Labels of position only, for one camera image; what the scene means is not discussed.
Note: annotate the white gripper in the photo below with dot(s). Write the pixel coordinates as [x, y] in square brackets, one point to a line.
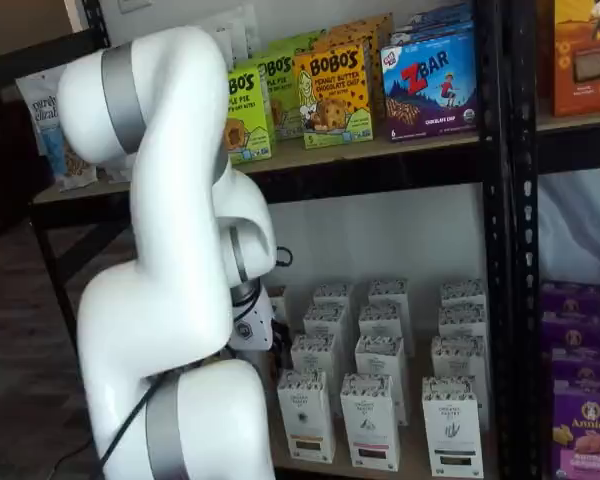
[250, 327]

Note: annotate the white box yellow strip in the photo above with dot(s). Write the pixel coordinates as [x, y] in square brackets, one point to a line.
[325, 320]
[332, 294]
[305, 415]
[312, 352]

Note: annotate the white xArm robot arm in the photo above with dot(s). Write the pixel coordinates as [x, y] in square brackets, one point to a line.
[170, 200]

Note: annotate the white box pink strip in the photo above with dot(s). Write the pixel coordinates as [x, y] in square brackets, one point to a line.
[380, 355]
[380, 320]
[370, 425]
[387, 290]

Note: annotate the wooden shelf board with snacks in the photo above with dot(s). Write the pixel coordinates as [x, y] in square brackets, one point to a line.
[355, 156]

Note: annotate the white box black strip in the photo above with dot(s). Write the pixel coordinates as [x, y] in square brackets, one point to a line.
[457, 355]
[462, 292]
[462, 322]
[452, 430]

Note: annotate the green Bobo's apple pie box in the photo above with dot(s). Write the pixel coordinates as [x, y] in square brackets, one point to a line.
[285, 100]
[247, 115]
[295, 42]

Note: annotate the yellow Bobo's peanut butter box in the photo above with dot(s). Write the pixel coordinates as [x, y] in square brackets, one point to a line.
[377, 75]
[365, 25]
[332, 95]

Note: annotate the black metal shelf rack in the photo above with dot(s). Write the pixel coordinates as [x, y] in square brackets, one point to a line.
[490, 250]
[525, 300]

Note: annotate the purple Zbar box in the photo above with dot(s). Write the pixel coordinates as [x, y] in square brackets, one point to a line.
[427, 90]
[430, 31]
[442, 14]

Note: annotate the purple Annie's box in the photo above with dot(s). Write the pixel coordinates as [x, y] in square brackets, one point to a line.
[570, 300]
[587, 435]
[585, 365]
[575, 332]

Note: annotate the wooden shelf board neighbouring rack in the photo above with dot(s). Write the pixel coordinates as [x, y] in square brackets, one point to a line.
[580, 122]

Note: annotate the orange snack box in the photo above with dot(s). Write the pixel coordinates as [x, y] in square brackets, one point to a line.
[585, 60]

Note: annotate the blue label granola bag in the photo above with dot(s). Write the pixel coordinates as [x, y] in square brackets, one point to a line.
[50, 125]

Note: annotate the dark brown furniture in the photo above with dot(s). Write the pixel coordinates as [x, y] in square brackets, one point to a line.
[5, 175]

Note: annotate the translucent plastic sheet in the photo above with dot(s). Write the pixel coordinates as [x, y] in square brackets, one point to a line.
[580, 225]

